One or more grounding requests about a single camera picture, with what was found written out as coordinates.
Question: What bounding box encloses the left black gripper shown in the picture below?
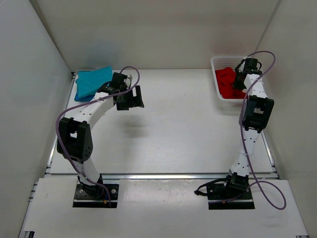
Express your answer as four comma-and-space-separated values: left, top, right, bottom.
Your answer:
116, 85, 143, 111

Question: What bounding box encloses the red t shirt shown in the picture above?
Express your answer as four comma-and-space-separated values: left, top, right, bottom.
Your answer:
215, 67, 245, 99

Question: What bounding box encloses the blue t shirt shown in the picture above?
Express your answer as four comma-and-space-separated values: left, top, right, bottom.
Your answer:
74, 93, 95, 102

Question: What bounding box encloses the teal t shirt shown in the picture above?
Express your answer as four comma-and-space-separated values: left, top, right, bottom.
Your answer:
75, 66, 112, 97

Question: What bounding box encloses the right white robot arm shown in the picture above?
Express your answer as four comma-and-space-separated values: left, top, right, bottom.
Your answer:
194, 58, 274, 203

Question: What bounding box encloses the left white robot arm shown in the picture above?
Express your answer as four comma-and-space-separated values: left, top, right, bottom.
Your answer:
57, 85, 144, 199

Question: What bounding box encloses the white plastic basket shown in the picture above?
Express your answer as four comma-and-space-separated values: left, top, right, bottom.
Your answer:
211, 56, 245, 106

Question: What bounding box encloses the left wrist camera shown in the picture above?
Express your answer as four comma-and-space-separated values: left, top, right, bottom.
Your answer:
97, 72, 132, 95

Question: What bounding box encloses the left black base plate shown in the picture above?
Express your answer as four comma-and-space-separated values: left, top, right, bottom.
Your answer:
72, 182, 119, 208

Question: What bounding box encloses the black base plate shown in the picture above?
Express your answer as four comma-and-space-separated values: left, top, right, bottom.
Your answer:
207, 183, 255, 210
72, 182, 119, 208

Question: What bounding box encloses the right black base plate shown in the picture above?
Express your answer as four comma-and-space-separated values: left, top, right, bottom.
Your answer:
207, 183, 255, 210

